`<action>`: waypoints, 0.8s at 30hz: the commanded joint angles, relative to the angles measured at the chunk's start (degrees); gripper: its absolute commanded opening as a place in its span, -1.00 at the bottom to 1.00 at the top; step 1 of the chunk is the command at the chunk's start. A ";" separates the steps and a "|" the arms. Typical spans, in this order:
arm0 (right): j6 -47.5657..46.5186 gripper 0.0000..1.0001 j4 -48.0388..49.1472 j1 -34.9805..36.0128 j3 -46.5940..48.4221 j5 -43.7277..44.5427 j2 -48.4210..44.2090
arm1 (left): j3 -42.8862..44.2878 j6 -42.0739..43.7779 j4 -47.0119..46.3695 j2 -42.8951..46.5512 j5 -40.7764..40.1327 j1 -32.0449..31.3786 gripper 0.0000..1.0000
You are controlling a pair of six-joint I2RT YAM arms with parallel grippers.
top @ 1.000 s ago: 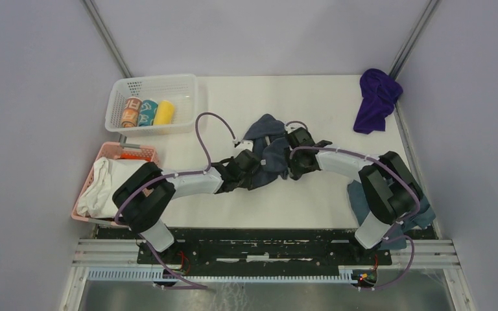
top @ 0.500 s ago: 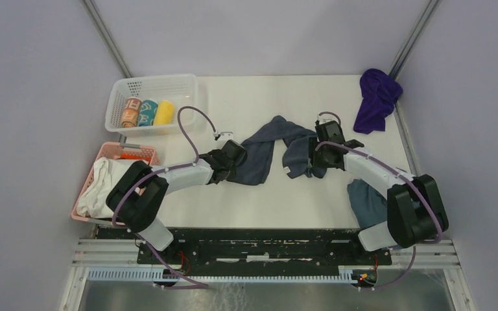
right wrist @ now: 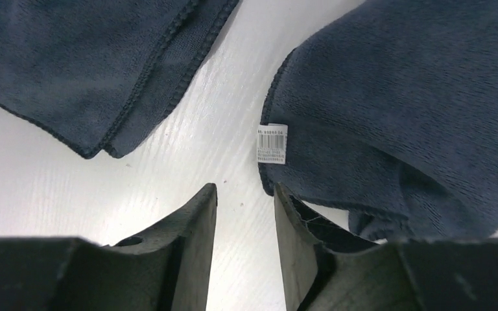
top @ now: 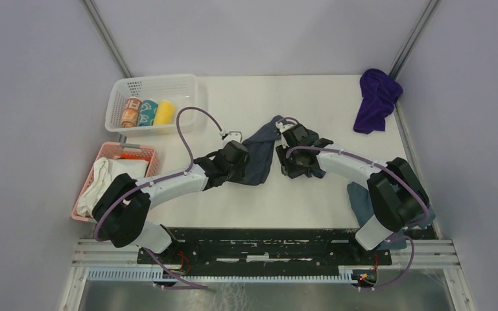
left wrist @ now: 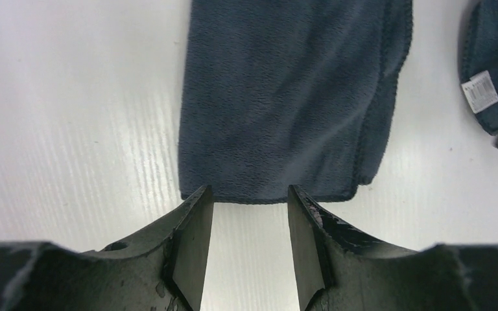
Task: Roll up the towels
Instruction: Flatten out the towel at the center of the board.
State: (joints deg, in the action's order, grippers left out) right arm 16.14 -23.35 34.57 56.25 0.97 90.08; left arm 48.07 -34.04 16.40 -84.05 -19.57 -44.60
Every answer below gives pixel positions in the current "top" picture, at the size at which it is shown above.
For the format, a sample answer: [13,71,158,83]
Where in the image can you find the dark grey towel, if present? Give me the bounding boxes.
[231,115,333,187]

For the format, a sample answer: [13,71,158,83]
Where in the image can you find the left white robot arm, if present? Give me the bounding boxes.
[91,141,250,264]

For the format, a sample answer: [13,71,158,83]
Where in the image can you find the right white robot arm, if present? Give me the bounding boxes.
[276,118,430,264]

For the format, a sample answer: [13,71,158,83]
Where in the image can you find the teal blue towel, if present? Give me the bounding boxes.
[346,181,436,251]

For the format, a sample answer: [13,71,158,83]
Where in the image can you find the yellow rolled towel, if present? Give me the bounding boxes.
[153,100,176,126]

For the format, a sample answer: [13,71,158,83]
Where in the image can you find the teal patterned rolled towel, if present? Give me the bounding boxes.
[137,100,158,127]

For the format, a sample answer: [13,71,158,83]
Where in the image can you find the purple towel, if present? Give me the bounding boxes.
[353,68,403,134]

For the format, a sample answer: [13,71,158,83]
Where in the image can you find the orange item in basket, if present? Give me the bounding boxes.
[115,154,149,161]

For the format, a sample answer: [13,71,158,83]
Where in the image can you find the white plastic basket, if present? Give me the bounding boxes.
[104,74,199,137]

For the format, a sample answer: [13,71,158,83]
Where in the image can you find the orange patterned rolled towel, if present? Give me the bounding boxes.
[121,97,142,128]

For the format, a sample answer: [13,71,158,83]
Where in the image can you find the pink plastic basket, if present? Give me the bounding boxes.
[71,142,159,222]

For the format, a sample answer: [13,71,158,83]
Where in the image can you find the white cloth in basket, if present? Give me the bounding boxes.
[76,157,148,217]

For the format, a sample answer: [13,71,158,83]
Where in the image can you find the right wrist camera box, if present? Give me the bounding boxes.
[275,117,299,133]

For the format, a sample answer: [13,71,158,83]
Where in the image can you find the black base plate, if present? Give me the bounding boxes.
[137,227,392,277]

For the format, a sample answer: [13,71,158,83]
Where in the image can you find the aluminium frame rails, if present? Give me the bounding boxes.
[60,238,475,311]

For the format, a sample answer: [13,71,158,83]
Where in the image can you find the right corner metal rail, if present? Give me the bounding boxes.
[388,0,442,80]

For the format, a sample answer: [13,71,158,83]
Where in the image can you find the corner metal rail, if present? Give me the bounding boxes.
[80,0,133,78]
[388,0,442,80]

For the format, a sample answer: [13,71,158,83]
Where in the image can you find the left corner metal rail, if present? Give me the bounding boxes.
[80,0,133,78]

